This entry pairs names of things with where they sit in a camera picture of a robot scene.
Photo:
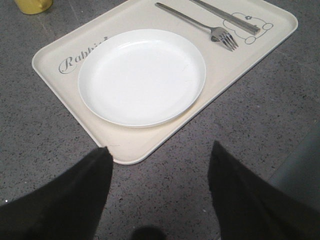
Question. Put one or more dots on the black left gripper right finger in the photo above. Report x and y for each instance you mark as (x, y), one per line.
(249, 208)

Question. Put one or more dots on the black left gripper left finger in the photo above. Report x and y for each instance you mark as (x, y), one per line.
(67, 208)

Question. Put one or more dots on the white round plate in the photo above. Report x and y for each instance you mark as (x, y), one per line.
(142, 78)

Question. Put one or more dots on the silver metal fork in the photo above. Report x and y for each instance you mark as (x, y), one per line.
(217, 34)

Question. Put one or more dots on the silver metal chopstick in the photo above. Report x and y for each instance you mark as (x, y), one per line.
(225, 15)
(221, 16)

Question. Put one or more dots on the cream rabbit serving tray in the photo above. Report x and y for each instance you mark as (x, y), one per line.
(59, 63)

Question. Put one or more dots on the yellow mug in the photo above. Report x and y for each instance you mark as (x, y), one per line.
(33, 7)

